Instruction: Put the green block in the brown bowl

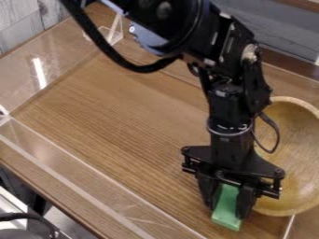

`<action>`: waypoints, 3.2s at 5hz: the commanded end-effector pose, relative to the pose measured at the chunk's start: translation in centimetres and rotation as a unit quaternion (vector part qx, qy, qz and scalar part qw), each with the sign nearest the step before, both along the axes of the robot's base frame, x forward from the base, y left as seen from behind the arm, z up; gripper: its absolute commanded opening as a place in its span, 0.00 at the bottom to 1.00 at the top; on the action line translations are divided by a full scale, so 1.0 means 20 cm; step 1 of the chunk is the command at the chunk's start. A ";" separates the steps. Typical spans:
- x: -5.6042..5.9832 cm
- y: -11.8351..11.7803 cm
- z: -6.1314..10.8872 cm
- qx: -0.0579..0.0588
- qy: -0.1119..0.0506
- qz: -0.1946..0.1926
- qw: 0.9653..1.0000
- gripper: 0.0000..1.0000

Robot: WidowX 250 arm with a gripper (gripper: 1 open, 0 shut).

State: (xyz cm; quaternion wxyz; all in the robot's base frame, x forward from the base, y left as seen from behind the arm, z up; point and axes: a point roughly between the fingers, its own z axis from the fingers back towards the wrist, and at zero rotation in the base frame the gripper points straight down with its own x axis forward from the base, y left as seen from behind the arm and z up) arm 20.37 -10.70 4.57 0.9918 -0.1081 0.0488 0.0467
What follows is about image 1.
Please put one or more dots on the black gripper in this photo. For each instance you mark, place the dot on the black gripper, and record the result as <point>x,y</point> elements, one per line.
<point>229,162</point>

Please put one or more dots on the green rectangular block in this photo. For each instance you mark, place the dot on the green rectangular block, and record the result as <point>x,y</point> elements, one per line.
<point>222,214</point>

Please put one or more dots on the light wooden bowl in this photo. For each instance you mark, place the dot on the light wooden bowl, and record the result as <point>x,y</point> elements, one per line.
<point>296,156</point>

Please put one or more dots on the clear acrylic tray wall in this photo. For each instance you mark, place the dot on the clear acrylic tray wall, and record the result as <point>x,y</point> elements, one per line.
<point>90,135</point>

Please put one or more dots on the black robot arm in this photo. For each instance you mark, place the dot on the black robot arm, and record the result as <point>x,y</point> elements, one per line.
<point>189,29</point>

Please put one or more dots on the clear acrylic corner bracket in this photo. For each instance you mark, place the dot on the clear acrylic corner bracket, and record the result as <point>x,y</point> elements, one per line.
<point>112,33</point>

